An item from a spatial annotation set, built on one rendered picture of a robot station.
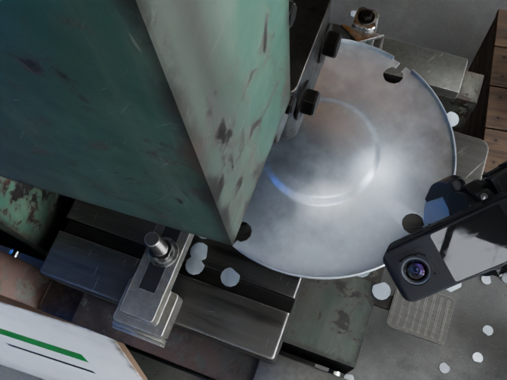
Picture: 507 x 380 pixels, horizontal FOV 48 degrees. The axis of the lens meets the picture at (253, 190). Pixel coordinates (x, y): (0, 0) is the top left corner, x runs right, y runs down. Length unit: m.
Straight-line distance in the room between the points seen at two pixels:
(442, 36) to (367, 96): 1.06
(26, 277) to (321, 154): 0.43
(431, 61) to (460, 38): 0.85
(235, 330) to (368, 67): 0.34
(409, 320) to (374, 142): 0.65
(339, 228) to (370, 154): 0.09
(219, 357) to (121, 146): 0.54
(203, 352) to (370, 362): 0.68
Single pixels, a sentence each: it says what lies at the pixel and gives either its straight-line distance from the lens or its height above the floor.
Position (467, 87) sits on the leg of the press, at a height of 0.62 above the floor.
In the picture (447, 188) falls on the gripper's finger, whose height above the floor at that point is 0.90.
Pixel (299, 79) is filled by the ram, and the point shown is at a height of 0.97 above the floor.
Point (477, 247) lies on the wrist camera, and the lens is 0.44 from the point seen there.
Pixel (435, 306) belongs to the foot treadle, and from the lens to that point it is 1.24.
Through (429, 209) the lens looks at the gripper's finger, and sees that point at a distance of 0.56.
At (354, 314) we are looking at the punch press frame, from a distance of 0.72.
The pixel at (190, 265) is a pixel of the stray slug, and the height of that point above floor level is 0.71.
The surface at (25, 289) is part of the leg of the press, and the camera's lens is 0.82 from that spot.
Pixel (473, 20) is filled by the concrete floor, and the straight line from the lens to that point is 1.77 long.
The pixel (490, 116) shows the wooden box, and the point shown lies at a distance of 1.20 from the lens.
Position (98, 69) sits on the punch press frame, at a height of 1.22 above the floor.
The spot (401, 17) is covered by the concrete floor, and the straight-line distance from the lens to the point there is 1.73.
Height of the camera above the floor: 1.35
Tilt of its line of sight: 69 degrees down
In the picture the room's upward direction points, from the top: 11 degrees counter-clockwise
